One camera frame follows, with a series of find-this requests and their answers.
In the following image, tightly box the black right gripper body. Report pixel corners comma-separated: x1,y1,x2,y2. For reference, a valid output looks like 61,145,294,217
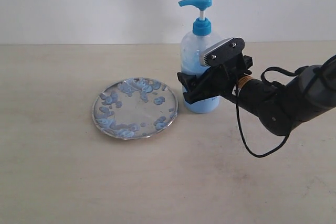
208,54,253,101

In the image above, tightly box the blue pump soap bottle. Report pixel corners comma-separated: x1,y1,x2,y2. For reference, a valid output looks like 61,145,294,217
177,0,223,114

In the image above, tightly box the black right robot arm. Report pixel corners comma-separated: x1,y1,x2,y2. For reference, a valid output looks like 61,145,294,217
177,54,335,136

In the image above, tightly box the round metal plate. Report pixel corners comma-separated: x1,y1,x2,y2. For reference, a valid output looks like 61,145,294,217
91,77,179,140

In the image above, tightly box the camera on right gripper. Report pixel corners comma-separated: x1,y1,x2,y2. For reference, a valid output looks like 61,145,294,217
199,37,245,67

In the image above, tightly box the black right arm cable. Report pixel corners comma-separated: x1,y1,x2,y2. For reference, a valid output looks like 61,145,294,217
235,66,297,158

